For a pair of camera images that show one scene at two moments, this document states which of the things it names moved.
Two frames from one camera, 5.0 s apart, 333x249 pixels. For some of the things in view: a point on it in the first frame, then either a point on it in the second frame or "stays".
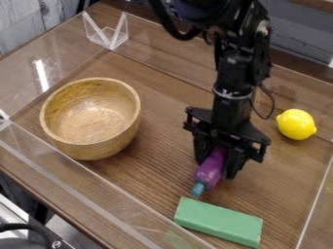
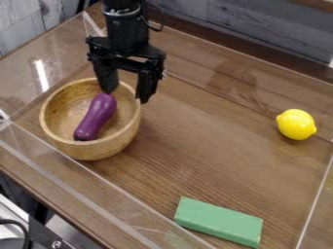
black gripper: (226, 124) → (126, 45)
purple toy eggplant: (212, 170) → (101, 109)
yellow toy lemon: (297, 124) stays
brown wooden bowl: (88, 116) stays
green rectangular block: (220, 220) stays
